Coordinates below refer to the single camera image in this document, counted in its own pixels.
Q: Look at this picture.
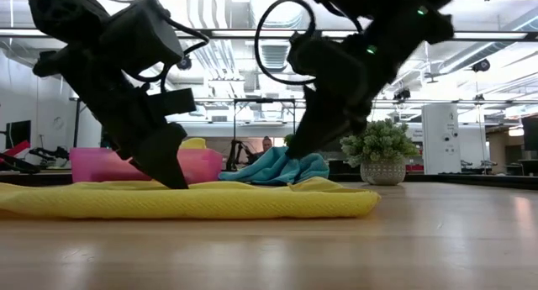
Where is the person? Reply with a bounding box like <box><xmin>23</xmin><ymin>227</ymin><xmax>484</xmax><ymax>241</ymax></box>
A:
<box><xmin>251</xmin><ymin>135</ymin><xmax>274</xmax><ymax>161</ymax></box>

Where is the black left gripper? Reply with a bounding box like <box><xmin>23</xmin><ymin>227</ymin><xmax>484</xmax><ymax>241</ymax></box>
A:
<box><xmin>32</xmin><ymin>45</ymin><xmax>189</xmax><ymax>190</ymax></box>

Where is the black metal frame stand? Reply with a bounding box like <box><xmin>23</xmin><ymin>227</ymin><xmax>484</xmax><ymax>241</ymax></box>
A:
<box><xmin>232</xmin><ymin>98</ymin><xmax>298</xmax><ymax>172</ymax></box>

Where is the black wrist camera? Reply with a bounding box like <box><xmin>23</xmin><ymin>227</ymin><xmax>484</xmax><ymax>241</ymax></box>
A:
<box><xmin>146</xmin><ymin>87</ymin><xmax>198</xmax><ymax>117</ymax></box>
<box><xmin>287</xmin><ymin>31</ymin><xmax>333</xmax><ymax>87</ymax></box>

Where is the white pillar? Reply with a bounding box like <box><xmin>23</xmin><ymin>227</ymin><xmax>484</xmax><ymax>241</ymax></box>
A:
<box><xmin>421</xmin><ymin>103</ymin><xmax>460</xmax><ymax>176</ymax></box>

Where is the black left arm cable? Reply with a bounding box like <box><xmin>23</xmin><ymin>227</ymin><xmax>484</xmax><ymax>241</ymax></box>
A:
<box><xmin>86</xmin><ymin>0</ymin><xmax>210</xmax><ymax>93</ymax></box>

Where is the blue microfiber towel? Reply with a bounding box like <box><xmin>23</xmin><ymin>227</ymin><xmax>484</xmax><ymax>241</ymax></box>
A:
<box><xmin>218</xmin><ymin>145</ymin><xmax>330</xmax><ymax>187</ymax></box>

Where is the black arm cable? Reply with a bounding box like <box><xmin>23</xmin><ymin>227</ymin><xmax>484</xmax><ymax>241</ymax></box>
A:
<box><xmin>86</xmin><ymin>0</ymin><xmax>210</xmax><ymax>93</ymax></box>
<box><xmin>254</xmin><ymin>0</ymin><xmax>317</xmax><ymax>87</ymax></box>

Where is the pink plastic bin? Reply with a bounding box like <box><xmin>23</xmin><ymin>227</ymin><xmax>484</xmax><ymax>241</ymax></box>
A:
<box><xmin>69</xmin><ymin>146</ymin><xmax>224</xmax><ymax>184</ymax></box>

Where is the green artificial plant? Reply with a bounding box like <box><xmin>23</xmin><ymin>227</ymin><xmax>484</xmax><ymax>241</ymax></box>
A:
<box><xmin>339</xmin><ymin>118</ymin><xmax>420</xmax><ymax>187</ymax></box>

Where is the dark screen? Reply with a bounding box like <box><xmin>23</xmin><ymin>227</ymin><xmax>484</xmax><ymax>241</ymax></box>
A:
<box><xmin>520</xmin><ymin>115</ymin><xmax>538</xmax><ymax>152</ymax></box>

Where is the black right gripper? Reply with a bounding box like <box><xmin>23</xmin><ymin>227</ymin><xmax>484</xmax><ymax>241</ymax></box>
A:
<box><xmin>284</xmin><ymin>24</ymin><xmax>422</xmax><ymax>161</ymax></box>

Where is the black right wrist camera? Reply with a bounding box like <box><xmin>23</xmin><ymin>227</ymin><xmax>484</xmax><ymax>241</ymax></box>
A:
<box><xmin>287</xmin><ymin>31</ymin><xmax>333</xmax><ymax>87</ymax></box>

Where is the black wall monitor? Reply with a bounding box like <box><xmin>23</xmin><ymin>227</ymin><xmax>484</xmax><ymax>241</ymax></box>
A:
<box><xmin>4</xmin><ymin>119</ymin><xmax>32</xmax><ymax>150</ymax></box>

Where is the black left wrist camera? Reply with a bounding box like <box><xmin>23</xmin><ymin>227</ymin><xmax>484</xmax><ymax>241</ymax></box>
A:
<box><xmin>146</xmin><ymin>87</ymin><xmax>198</xmax><ymax>117</ymax></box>

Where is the red bar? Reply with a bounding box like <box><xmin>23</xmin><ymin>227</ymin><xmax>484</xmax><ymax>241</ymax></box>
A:
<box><xmin>0</xmin><ymin>140</ymin><xmax>31</xmax><ymax>157</ymax></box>

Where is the yellow microfiber towel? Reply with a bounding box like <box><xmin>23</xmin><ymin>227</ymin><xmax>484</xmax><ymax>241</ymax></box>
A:
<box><xmin>179</xmin><ymin>137</ymin><xmax>208</xmax><ymax>150</ymax></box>
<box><xmin>0</xmin><ymin>176</ymin><xmax>382</xmax><ymax>220</ymax></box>

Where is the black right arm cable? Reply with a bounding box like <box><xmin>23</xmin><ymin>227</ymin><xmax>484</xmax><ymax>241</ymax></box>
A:
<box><xmin>254</xmin><ymin>0</ymin><xmax>317</xmax><ymax>87</ymax></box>

